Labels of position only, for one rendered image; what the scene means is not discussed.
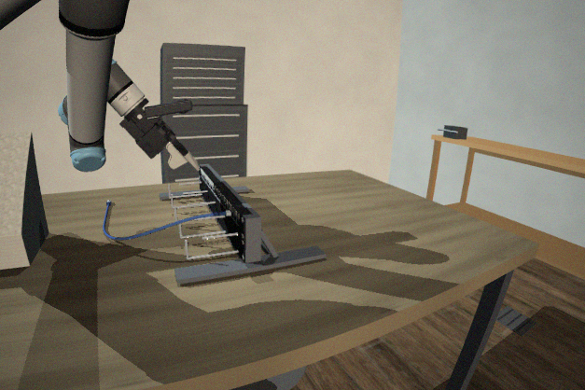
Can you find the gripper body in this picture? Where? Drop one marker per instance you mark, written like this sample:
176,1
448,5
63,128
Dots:
153,137

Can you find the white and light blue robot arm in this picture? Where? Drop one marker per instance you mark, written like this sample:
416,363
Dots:
90,71

